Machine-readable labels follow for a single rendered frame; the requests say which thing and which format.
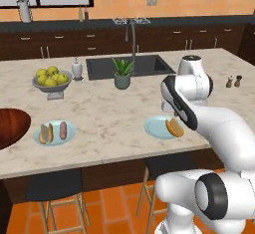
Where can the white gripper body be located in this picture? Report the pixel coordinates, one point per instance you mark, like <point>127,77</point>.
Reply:
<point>167,108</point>

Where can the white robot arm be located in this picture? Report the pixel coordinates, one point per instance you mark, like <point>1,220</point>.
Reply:
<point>229,135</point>

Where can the hot dog bun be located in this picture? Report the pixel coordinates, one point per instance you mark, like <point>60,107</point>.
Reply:
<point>46,133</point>
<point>174,127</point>

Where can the light blue plate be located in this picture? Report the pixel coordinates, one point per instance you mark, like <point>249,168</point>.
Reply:
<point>154,126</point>
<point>70,135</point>

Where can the reddish brown sausage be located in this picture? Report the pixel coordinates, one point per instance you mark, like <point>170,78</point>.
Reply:
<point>63,130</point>

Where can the grey fruit bowl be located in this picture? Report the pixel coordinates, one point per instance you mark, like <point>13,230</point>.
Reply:
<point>52,89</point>

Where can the dark wooden bowl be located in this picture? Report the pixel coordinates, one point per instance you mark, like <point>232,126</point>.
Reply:
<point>11,126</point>

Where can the dark sink basin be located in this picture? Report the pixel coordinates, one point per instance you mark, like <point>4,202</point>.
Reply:
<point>146,66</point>

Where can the green plant in grey pot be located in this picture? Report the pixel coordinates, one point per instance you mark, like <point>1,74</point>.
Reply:
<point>122,74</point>

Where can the black seat wooden stool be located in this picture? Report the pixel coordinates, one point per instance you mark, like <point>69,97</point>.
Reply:
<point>167,166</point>
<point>54,185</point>

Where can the grey salt shaker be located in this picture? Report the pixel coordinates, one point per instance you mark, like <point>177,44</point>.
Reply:
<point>229,82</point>

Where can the grey sink tap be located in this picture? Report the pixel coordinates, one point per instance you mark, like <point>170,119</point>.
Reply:
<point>132,42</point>

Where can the brown pepper shaker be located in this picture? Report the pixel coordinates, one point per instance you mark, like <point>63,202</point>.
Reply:
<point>238,81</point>

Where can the dark wood island cabinet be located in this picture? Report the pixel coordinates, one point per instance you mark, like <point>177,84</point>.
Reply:
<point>109,175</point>

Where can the hob with metal grates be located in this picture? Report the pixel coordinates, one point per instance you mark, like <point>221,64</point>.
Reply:
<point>131,20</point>

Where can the white soap dispenser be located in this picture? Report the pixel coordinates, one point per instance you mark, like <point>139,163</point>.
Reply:
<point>76,69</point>

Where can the dark wood cupboard run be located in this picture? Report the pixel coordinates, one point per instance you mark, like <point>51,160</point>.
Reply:
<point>83,42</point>

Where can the yellow-green apple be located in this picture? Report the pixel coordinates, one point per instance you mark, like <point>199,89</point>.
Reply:
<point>42,80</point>
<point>52,70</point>
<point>50,82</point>
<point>41,72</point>
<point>62,79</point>

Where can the dark brown bottle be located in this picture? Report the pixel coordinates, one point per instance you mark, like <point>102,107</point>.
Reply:
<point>86,14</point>

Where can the pale glass bottle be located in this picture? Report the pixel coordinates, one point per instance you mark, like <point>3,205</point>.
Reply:
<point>81,14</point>

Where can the grey wall socket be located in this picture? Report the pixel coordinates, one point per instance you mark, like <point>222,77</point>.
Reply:
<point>151,1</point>

